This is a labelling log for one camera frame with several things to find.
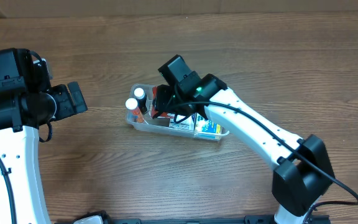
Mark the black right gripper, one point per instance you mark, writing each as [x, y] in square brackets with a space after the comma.
[161, 101]

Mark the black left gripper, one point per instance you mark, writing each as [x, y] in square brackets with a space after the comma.
[66, 100]

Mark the red medicine box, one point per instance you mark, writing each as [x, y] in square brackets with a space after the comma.
[163, 115]

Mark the black bottle white cap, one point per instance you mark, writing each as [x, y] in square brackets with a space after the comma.
[141, 97]

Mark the white medicine box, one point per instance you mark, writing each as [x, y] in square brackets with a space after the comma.
[187, 125]

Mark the orange bottle white cap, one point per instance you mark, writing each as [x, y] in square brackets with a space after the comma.
[133, 106]

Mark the blue yellow VapoDrops box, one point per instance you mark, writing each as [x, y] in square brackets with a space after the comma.
[206, 126]

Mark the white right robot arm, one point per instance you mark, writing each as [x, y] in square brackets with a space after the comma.
[301, 167]

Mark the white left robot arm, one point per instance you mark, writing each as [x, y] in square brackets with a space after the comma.
[27, 102]

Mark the clear plastic container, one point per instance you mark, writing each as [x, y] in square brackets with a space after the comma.
[161, 125]

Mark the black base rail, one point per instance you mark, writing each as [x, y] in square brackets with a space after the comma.
[103, 217]

